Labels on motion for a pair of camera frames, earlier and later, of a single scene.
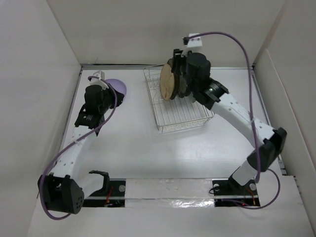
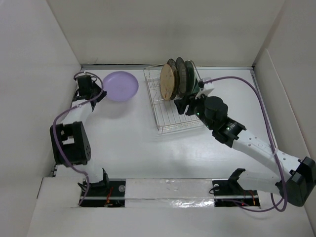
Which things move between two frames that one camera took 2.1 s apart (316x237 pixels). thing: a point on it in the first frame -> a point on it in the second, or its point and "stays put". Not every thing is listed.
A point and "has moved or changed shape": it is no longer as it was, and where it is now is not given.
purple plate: [118, 86] has moved or changed shape
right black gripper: [178, 57] -> [182, 103]
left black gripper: [110, 92] -> [102, 96]
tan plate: [167, 82] stays put
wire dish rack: [179, 113] stays put
